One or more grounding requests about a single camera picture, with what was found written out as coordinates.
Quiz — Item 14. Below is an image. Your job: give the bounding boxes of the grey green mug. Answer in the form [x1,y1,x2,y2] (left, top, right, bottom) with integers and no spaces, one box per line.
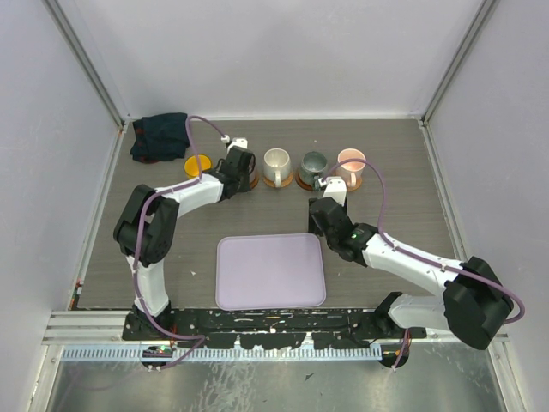
[298,151,328,190]

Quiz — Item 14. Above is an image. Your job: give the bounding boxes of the yellow mug black outside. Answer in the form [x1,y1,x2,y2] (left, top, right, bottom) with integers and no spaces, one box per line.
[184,154,213,179]

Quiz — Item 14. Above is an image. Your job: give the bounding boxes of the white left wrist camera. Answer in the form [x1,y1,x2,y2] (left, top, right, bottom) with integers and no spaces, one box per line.
[220,135,248,152]

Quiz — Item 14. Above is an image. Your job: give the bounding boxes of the brown wooden coaster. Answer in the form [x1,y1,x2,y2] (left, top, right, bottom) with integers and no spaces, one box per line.
[295,176,317,191]
[250,166,259,189]

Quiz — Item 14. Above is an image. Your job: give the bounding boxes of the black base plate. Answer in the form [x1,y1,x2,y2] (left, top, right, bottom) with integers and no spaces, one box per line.
[122,306,429,351]

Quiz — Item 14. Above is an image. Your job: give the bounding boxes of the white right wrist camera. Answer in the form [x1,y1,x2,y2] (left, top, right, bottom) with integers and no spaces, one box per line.
[317,176,347,206]

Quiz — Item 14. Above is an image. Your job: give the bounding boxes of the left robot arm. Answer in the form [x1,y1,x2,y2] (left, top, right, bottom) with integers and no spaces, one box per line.
[113,146,256,340]

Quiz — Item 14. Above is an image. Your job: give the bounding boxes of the lilac plastic tray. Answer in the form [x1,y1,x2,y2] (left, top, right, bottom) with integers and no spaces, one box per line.
[215,233,326,311]

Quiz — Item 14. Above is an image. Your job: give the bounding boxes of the aluminium frame rail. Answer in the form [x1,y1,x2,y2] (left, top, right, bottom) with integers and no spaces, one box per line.
[41,306,510,344]

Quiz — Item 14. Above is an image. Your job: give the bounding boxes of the dark folded cloth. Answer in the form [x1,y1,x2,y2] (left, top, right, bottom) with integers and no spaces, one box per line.
[130,112,190,164]

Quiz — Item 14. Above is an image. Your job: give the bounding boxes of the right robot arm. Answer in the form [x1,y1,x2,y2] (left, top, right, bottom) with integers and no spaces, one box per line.
[308,197,514,350]

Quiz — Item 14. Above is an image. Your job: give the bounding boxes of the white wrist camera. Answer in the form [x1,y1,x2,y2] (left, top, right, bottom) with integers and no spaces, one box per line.
[220,135,248,152]
[317,176,347,206]

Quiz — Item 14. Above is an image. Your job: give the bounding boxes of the pink mug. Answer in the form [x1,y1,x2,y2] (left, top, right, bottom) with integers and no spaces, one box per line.
[335,148,366,180]

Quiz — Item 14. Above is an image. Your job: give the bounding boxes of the white speckled mug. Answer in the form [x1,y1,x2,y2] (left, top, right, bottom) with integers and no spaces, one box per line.
[262,148,293,185]

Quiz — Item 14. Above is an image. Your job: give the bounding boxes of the woven rattan coaster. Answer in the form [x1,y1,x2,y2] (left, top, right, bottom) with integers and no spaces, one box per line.
[262,173,294,189]
[344,176,362,191]

